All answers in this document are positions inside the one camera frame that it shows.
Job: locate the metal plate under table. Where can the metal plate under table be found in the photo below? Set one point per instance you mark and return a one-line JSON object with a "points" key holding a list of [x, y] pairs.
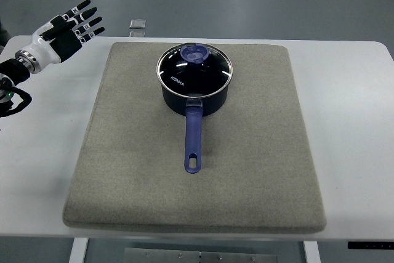
{"points": [[167, 255]]}

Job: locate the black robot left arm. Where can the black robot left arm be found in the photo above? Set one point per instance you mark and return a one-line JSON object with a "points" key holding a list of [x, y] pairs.
{"points": [[13, 72]]}

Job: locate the dark saucepan with blue handle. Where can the dark saucepan with blue handle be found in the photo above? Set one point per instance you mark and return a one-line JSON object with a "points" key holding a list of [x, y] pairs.
{"points": [[194, 106]]}

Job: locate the black table control panel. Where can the black table control panel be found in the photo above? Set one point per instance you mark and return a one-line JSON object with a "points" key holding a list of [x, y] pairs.
{"points": [[371, 245]]}

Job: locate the white table leg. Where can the white table leg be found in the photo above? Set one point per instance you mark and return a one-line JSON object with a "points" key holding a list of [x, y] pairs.
{"points": [[312, 254], [78, 250]]}

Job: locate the glass pot lid blue knob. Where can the glass pot lid blue knob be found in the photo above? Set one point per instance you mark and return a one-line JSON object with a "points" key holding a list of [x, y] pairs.
{"points": [[194, 70]]}

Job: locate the lower floor socket plate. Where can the lower floor socket plate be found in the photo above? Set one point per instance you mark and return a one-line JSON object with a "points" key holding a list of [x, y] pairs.
{"points": [[137, 34]]}

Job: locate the white table leg left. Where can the white table leg left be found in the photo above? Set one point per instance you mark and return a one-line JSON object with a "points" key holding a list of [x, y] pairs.
{"points": [[78, 250]]}

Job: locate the beige fabric mat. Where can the beige fabric mat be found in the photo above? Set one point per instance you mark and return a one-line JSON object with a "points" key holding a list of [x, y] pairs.
{"points": [[246, 168]]}

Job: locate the white table leg right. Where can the white table leg right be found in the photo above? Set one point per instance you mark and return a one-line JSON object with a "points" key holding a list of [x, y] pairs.
{"points": [[312, 254]]}

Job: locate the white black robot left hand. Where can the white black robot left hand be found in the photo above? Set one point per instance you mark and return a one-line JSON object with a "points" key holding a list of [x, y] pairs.
{"points": [[60, 38]]}

